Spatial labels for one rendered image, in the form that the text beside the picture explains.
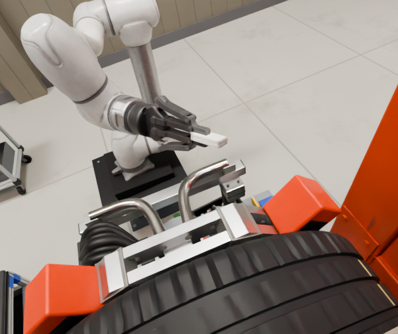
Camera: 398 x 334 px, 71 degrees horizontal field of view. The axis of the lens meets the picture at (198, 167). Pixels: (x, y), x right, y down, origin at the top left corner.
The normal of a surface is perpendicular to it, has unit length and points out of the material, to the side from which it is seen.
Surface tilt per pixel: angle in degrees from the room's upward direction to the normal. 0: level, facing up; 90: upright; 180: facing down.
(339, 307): 29
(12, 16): 90
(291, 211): 45
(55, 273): 55
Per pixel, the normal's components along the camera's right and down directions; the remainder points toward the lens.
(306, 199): -0.77, -0.18
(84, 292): 0.67, -0.65
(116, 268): -0.16, -0.62
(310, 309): 0.20, -0.72
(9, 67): 0.40, 0.67
